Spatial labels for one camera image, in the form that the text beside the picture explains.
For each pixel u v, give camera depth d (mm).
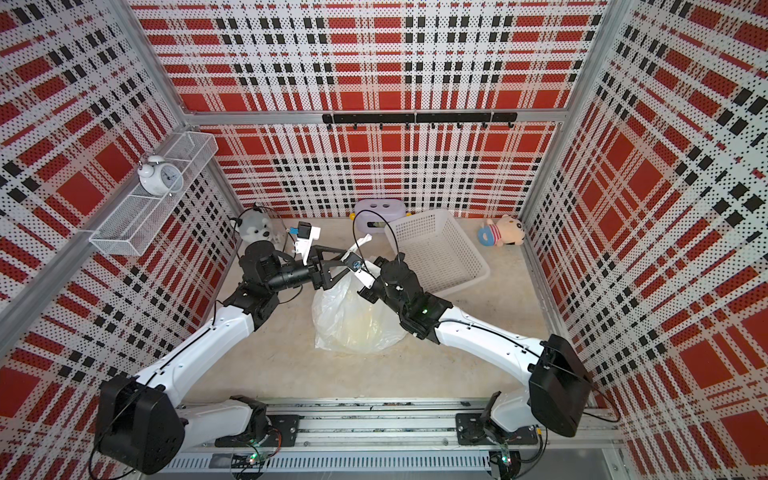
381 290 648
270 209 1218
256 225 942
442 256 1108
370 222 1135
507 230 1090
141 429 393
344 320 803
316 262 637
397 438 736
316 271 639
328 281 641
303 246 640
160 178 702
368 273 604
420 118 890
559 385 407
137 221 924
